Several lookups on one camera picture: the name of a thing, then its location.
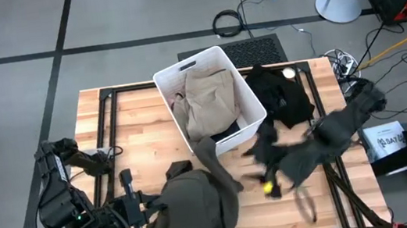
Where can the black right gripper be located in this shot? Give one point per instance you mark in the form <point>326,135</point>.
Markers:
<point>285,166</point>

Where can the black garment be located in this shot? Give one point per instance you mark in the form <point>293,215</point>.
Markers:
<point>280,100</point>

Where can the white printed box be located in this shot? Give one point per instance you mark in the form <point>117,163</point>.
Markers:
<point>384,139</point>

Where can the black aluminium table frame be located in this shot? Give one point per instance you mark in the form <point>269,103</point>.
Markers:
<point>133,88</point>

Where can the black perforated floor mat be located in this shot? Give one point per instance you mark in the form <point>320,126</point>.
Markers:
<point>258,49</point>

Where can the dark blue garment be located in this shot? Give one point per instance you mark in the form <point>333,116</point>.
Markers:
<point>227,132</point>

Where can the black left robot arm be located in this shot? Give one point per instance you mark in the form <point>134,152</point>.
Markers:
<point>61,203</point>

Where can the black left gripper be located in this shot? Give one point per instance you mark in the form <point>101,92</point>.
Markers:
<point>131,210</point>

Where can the white power strip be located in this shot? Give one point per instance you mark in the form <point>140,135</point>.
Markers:
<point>343,68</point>

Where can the small white round object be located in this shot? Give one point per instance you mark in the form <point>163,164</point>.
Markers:
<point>289,73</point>

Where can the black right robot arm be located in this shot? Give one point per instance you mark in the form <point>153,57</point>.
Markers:
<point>346,122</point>

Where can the beige trousers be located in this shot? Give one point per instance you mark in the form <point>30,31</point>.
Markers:
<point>206,105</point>

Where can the white perforated plastic basket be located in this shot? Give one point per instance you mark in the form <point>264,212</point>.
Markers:
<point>165,81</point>

